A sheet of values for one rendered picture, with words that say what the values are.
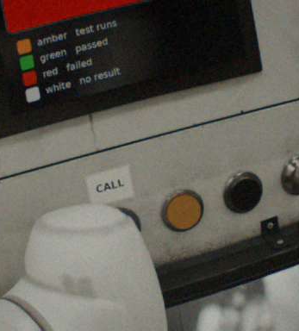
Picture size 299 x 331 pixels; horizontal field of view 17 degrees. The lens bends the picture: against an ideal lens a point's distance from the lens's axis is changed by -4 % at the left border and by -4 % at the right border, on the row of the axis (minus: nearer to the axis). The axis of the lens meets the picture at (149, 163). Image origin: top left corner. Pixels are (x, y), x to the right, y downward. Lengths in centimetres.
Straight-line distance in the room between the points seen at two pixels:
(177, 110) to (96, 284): 21
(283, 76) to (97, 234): 26
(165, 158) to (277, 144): 11
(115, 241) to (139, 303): 5
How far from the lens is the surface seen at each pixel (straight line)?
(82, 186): 87
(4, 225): 86
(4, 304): 74
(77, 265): 74
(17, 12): 80
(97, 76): 82
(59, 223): 75
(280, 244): 92
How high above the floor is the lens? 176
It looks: 19 degrees down
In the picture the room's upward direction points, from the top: 10 degrees counter-clockwise
